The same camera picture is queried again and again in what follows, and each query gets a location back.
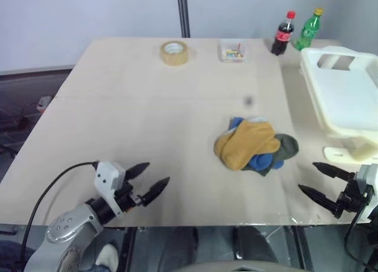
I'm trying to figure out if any white plastic basket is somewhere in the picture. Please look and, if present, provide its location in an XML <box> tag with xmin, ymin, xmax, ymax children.
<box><xmin>299</xmin><ymin>46</ymin><xmax>378</xmax><ymax>162</ymax></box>

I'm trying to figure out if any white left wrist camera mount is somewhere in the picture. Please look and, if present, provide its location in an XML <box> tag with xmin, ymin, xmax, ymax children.
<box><xmin>94</xmin><ymin>161</ymin><xmax>126</xmax><ymax>218</ymax></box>

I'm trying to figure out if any yellow cloth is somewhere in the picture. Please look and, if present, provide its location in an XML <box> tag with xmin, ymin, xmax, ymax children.
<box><xmin>214</xmin><ymin>120</ymin><xmax>281</xmax><ymax>171</ymax></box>

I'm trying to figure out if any green soda bottle yellow cap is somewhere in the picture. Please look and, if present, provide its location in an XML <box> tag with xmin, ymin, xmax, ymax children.
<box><xmin>292</xmin><ymin>7</ymin><xmax>325</xmax><ymax>51</ymax></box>

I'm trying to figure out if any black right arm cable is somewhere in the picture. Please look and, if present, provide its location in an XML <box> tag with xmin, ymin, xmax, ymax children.
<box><xmin>344</xmin><ymin>208</ymin><xmax>370</xmax><ymax>266</ymax></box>

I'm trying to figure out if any grey rounded robot torso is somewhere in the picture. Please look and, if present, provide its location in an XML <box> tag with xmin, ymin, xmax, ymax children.
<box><xmin>177</xmin><ymin>261</ymin><xmax>293</xmax><ymax>272</ymax></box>

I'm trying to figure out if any black table frame bar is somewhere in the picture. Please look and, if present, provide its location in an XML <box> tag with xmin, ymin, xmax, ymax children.
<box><xmin>119</xmin><ymin>226</ymin><xmax>137</xmax><ymax>272</ymax></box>
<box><xmin>291</xmin><ymin>224</ymin><xmax>315</xmax><ymax>272</ymax></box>

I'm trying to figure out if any clear box of coloured bits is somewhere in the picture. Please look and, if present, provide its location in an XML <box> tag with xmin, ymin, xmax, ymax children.
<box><xmin>219</xmin><ymin>38</ymin><xmax>248</xmax><ymax>63</ymax></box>

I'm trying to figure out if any cola bottle with red cap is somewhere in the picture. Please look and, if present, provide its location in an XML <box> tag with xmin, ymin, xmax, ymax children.
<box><xmin>271</xmin><ymin>10</ymin><xmax>297</xmax><ymax>56</ymax></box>

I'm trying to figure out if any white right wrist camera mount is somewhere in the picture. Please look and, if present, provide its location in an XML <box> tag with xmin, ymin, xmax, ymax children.
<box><xmin>356</xmin><ymin>163</ymin><xmax>378</xmax><ymax>221</ymax></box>

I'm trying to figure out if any dark grey cloth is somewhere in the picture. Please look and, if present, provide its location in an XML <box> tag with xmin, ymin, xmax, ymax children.
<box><xmin>259</xmin><ymin>133</ymin><xmax>299</xmax><ymax>177</ymax></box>

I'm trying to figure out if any brown packing tape roll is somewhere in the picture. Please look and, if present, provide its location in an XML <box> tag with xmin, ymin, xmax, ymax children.
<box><xmin>159</xmin><ymin>40</ymin><xmax>190</xmax><ymax>67</ymax></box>

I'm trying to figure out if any blue cloth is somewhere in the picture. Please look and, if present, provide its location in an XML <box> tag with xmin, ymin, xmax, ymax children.
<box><xmin>243</xmin><ymin>153</ymin><xmax>286</xmax><ymax>173</ymax></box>
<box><xmin>228</xmin><ymin>116</ymin><xmax>246</xmax><ymax>132</ymax></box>

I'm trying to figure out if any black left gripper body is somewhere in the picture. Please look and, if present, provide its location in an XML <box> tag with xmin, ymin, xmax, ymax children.
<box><xmin>117</xmin><ymin>179</ymin><xmax>148</xmax><ymax>213</ymax></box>

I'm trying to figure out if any light grey cloth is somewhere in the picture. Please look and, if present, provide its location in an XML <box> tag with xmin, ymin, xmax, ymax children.
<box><xmin>221</xmin><ymin>116</ymin><xmax>268</xmax><ymax>137</ymax></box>

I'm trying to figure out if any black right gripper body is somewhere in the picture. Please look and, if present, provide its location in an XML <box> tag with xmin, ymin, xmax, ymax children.
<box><xmin>334</xmin><ymin>172</ymin><xmax>370</xmax><ymax>218</ymax></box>

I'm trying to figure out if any grey metal post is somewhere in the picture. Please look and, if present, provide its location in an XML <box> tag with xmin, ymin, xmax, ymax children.
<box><xmin>175</xmin><ymin>0</ymin><xmax>190</xmax><ymax>38</ymax></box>

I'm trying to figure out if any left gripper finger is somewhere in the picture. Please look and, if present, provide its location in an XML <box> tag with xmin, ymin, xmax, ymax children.
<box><xmin>141</xmin><ymin>176</ymin><xmax>171</xmax><ymax>208</ymax></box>
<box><xmin>125</xmin><ymin>162</ymin><xmax>151</xmax><ymax>180</ymax></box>

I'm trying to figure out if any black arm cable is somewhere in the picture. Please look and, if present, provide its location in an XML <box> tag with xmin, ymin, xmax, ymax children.
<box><xmin>344</xmin><ymin>208</ymin><xmax>370</xmax><ymax>266</ymax></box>
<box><xmin>19</xmin><ymin>161</ymin><xmax>100</xmax><ymax>264</ymax></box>

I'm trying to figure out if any white shoe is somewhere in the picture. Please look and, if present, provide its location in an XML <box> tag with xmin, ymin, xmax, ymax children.
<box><xmin>96</xmin><ymin>244</ymin><xmax>119</xmax><ymax>272</ymax></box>

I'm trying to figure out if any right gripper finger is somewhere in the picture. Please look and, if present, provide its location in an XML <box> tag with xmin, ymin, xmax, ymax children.
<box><xmin>312</xmin><ymin>162</ymin><xmax>356</xmax><ymax>182</ymax></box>
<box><xmin>297</xmin><ymin>184</ymin><xmax>341</xmax><ymax>218</ymax></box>

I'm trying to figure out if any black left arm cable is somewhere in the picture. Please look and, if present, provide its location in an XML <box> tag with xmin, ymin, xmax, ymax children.
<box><xmin>19</xmin><ymin>161</ymin><xmax>100</xmax><ymax>264</ymax></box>

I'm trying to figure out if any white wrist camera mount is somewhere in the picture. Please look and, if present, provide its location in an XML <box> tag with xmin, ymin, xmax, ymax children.
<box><xmin>356</xmin><ymin>163</ymin><xmax>378</xmax><ymax>221</ymax></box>
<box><xmin>94</xmin><ymin>161</ymin><xmax>126</xmax><ymax>218</ymax></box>

